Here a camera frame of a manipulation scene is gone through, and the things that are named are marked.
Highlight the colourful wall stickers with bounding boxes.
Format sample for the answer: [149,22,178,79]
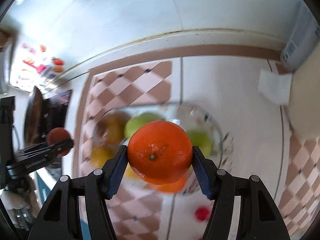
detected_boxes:
[10,42,65,88]

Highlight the oval floral plate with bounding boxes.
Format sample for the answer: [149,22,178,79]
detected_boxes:
[92,102,234,195]

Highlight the green apple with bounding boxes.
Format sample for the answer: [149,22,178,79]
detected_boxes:
[124,112,164,140]
[186,129,213,158]

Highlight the yellow citrus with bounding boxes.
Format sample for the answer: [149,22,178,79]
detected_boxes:
[90,145,118,170]
[124,164,140,180]

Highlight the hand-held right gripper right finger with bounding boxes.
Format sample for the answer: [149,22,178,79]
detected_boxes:
[191,145,292,240]

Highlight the red cherry tomato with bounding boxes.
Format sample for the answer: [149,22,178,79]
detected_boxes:
[195,206,210,222]

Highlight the small dark red apple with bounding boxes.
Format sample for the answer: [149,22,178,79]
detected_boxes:
[47,127,73,157]

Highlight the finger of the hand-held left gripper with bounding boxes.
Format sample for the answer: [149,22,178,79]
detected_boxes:
[6,139,75,179]

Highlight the large red-brown apple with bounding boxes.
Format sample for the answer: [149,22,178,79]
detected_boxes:
[96,112,129,147]

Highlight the black wok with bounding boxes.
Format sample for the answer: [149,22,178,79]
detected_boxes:
[24,86,50,143]

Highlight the white folded paper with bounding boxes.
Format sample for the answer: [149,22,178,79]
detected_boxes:
[257,69,293,104]

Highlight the orange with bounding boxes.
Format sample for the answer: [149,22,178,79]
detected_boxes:
[127,120,193,186]
[147,172,188,193]

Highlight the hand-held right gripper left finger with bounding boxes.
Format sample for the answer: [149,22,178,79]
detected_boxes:
[27,145,128,240]

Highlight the checkered tablecloth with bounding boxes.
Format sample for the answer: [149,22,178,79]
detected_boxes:
[72,44,320,240]

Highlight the black gas stove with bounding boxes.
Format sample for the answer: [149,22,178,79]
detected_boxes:
[44,89,74,138]

